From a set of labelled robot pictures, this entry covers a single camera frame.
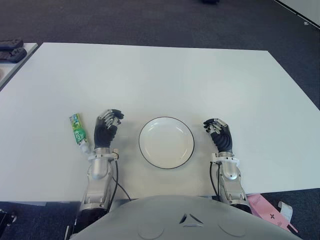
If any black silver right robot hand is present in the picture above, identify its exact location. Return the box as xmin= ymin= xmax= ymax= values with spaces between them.
xmin=202 ymin=118 xmax=235 ymax=153

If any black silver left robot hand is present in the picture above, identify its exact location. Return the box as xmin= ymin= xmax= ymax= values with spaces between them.
xmin=93 ymin=108 xmax=125 ymax=150

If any green toothpaste tube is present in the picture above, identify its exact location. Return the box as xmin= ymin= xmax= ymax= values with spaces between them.
xmin=69 ymin=113 xmax=91 ymax=156

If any white plate with black rim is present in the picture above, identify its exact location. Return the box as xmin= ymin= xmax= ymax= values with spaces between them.
xmin=138 ymin=116 xmax=195 ymax=171

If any pink cardboard box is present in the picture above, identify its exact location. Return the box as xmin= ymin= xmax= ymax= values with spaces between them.
xmin=246 ymin=194 xmax=299 ymax=233

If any grey robot torso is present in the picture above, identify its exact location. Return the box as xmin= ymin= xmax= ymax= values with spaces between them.
xmin=69 ymin=194 xmax=305 ymax=240

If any white paper receipt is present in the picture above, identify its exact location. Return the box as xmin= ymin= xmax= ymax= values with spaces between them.
xmin=277 ymin=201 xmax=293 ymax=222

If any white side table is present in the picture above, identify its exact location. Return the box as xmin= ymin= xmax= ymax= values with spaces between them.
xmin=0 ymin=42 xmax=39 ymax=92

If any black game controller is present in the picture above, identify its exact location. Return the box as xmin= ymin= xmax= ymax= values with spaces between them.
xmin=0 ymin=47 xmax=28 ymax=63
xmin=0 ymin=37 xmax=24 ymax=50

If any white desk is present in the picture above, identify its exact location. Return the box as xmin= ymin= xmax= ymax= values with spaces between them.
xmin=272 ymin=0 xmax=320 ymax=30

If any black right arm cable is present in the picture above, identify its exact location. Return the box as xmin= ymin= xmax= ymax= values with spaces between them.
xmin=209 ymin=161 xmax=220 ymax=198

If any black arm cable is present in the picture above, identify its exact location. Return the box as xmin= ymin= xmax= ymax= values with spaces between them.
xmin=109 ymin=159 xmax=133 ymax=202
xmin=209 ymin=161 xmax=220 ymax=198

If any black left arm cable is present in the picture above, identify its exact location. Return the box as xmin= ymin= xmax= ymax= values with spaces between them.
xmin=109 ymin=159 xmax=133 ymax=202

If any black equipment frame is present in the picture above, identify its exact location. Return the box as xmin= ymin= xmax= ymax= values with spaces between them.
xmin=0 ymin=206 xmax=18 ymax=228

